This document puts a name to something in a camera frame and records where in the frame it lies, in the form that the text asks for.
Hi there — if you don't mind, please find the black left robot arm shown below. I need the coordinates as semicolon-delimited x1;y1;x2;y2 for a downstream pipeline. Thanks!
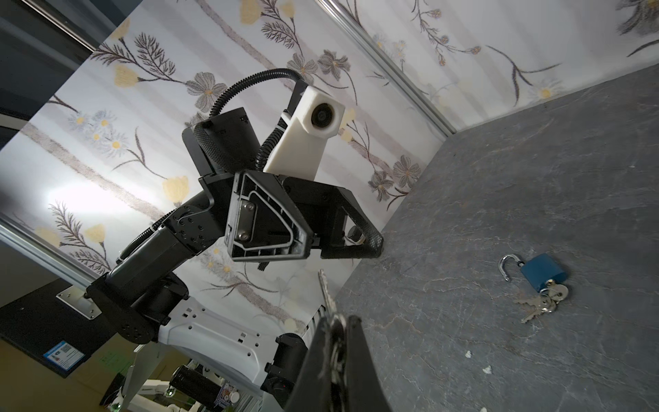
87;105;389;411

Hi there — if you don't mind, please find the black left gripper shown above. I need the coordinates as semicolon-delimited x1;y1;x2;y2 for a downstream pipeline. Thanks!
164;170;384;263

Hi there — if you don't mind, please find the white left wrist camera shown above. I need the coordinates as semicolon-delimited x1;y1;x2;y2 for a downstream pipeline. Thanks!
264;86;345;181

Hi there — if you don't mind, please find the black corrugated cable hose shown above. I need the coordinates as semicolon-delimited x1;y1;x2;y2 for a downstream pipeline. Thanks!
208;68;305;171

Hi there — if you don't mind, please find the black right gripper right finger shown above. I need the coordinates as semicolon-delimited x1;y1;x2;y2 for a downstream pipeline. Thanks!
344;315;391;412

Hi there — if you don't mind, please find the silver key bunch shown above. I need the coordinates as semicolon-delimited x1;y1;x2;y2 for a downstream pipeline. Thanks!
515;281;570;324

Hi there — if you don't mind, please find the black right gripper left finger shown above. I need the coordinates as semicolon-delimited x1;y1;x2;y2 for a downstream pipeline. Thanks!
284;318;332;412

